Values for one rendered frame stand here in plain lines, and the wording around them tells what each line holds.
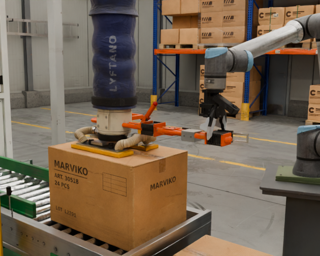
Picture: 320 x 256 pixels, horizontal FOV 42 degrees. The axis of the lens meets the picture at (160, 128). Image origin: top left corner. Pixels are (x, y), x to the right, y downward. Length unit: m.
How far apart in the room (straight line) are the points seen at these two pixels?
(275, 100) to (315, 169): 8.40
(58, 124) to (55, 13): 1.26
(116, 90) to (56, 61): 3.01
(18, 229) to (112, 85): 0.88
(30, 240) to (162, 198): 0.70
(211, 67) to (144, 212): 0.70
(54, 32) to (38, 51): 7.20
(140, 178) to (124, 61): 0.56
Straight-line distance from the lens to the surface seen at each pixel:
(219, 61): 1.68
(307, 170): 2.35
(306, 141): 2.34
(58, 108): 4.98
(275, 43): 2.08
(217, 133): 1.68
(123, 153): 1.92
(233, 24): 9.74
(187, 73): 12.05
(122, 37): 1.97
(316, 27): 2.17
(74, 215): 2.14
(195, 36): 10.31
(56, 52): 4.94
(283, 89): 10.60
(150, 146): 2.06
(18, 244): 2.31
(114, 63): 1.96
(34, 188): 2.89
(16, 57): 11.73
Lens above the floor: 1.41
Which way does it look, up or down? 10 degrees down
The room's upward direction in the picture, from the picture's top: 1 degrees clockwise
